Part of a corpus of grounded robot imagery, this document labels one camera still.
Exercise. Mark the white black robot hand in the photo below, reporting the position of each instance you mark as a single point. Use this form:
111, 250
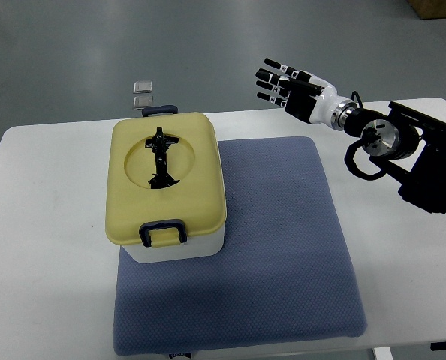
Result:
303, 95

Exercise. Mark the yellow storage box lid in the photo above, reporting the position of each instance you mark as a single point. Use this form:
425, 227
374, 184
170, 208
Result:
165, 182

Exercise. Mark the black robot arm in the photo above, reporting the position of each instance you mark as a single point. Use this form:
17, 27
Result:
407, 145

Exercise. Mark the brown cardboard box corner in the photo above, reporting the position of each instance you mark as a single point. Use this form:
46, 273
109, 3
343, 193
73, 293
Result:
429, 9

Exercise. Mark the white storage box base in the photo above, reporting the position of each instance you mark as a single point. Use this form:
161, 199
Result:
178, 247

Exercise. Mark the lower metal floor plate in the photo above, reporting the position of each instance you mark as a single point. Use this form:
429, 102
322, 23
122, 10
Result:
142, 101

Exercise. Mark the metal floor plate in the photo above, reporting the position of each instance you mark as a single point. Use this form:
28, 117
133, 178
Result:
142, 101
142, 87

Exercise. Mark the upper metal floor plate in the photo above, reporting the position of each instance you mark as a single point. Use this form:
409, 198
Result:
142, 87

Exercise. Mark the blue padded mat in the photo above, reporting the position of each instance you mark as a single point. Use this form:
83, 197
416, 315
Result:
284, 273

